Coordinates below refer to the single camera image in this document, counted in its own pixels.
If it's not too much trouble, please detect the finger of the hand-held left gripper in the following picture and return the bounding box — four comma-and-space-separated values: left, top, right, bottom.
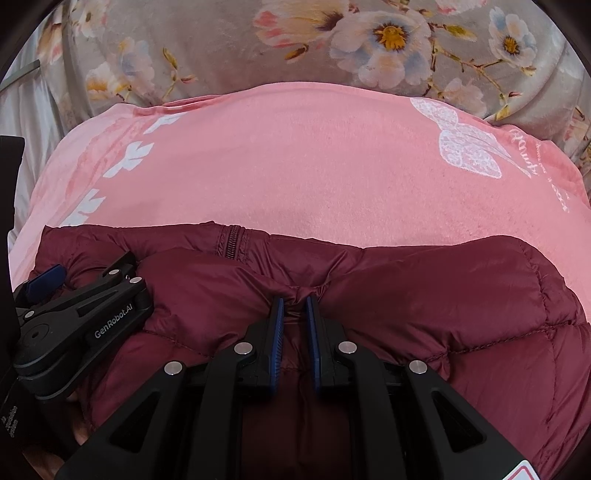
25, 264, 66, 303
95, 250, 140, 283

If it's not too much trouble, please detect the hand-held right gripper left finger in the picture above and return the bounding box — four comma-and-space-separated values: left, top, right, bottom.
55, 298, 285, 480

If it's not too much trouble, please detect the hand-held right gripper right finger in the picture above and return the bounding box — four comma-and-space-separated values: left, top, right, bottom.
306, 296, 525, 480

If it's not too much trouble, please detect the maroon puffer jacket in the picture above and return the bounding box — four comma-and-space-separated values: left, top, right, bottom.
28, 222, 591, 480

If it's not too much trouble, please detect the grey satin curtain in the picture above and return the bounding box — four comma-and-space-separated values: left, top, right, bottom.
0, 28, 72, 155

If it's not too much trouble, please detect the pink printed blanket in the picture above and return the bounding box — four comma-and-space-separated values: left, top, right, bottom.
9, 83, 591, 296

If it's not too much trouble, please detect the grey floral sheet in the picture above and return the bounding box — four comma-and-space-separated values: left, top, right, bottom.
37, 0, 591, 178

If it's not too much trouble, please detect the grey strap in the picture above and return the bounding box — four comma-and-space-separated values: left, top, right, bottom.
11, 61, 43, 79

